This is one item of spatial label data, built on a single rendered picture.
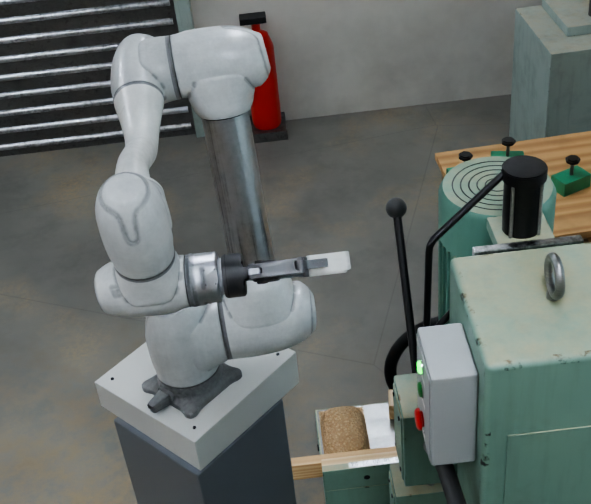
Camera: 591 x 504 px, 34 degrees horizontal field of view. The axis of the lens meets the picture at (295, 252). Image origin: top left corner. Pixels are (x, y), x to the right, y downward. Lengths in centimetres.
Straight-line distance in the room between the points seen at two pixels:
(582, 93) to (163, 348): 218
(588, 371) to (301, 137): 356
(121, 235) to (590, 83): 264
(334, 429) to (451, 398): 69
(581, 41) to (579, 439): 270
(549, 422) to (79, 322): 271
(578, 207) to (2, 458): 202
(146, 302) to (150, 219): 18
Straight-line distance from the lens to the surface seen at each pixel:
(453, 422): 126
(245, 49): 199
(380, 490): 186
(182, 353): 221
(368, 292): 367
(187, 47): 199
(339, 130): 469
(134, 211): 147
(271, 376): 236
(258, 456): 246
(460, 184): 150
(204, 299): 162
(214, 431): 228
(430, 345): 125
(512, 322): 123
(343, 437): 188
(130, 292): 160
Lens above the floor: 232
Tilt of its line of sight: 37 degrees down
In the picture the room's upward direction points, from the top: 6 degrees counter-clockwise
